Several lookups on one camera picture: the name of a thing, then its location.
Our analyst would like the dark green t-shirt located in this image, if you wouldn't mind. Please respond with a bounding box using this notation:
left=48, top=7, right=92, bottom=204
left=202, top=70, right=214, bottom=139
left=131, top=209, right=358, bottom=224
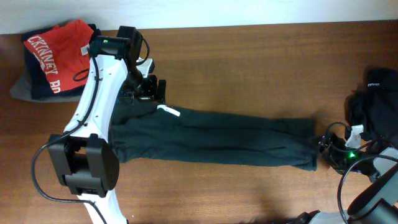
left=109, top=102, right=318, bottom=171

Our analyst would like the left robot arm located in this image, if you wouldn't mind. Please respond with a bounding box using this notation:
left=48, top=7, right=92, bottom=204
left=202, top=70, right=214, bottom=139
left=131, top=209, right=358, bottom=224
left=44, top=26, right=166, bottom=223

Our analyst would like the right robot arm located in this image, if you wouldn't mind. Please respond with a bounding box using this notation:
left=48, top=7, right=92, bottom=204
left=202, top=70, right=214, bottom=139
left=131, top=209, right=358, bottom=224
left=292, top=145, right=397, bottom=224

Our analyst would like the black garment pile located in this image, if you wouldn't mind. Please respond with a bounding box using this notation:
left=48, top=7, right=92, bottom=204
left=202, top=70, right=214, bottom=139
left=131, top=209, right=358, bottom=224
left=346, top=67, right=397, bottom=147

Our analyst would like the folded red printed t-shirt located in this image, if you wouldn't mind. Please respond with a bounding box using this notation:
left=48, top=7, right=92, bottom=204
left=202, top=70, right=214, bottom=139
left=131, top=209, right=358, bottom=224
left=22, top=19, right=94, bottom=93

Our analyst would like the folded navy blue garment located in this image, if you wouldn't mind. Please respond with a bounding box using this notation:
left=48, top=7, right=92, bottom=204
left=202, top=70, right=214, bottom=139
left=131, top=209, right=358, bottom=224
left=21, top=24, right=101, bottom=100

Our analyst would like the folded grey garment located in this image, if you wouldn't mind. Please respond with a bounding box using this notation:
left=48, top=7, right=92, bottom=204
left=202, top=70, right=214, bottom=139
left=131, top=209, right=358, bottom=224
left=10, top=69, right=81, bottom=103

